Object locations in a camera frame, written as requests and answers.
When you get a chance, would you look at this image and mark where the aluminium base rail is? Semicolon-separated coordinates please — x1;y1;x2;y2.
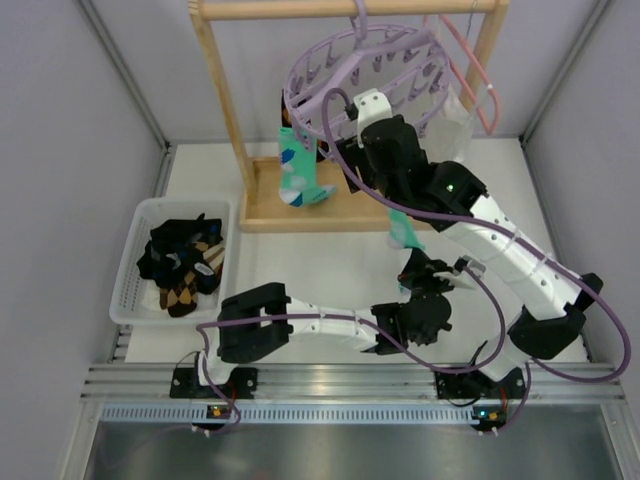
80;364;625;426

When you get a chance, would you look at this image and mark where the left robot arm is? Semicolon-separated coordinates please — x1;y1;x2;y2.
170;250;454;399

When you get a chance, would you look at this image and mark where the brown argyle sock in basket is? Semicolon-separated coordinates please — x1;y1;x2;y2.
159;242;225;318

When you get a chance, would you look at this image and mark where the teal sock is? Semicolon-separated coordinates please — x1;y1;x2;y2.
279;127;336;207
387;208;426;296

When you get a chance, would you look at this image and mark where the white cloth bag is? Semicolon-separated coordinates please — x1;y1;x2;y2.
424;86;474;163

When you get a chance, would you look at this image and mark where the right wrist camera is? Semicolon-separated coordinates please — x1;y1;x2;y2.
353;89;393;128

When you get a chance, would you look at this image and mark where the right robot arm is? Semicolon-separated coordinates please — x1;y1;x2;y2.
341;114;603;382

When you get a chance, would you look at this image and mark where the white plastic basket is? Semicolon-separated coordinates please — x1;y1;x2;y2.
109;196;239;326

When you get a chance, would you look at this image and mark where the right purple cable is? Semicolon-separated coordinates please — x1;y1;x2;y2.
321;88;632;434

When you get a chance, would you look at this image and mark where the red black argyle sock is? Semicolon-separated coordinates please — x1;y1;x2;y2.
280;92;292;128

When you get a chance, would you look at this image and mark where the purple round clip hanger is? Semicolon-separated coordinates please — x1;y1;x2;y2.
282;15;452;149

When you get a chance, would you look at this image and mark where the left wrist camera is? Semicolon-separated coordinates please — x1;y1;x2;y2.
434;255;487;290

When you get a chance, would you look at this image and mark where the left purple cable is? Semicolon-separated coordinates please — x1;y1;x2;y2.
195;264;506;434

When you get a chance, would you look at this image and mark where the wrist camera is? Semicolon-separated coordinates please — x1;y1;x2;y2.
353;89;393;128
434;255;487;290

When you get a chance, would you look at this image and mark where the wooden clothes rack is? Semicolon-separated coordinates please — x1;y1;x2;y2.
188;1;510;233

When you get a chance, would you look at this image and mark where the purple cable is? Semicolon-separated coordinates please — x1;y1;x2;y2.
321;88;632;434
195;264;506;434

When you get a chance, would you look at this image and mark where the pink coat hanger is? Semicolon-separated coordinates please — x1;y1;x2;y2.
437;14;501;136

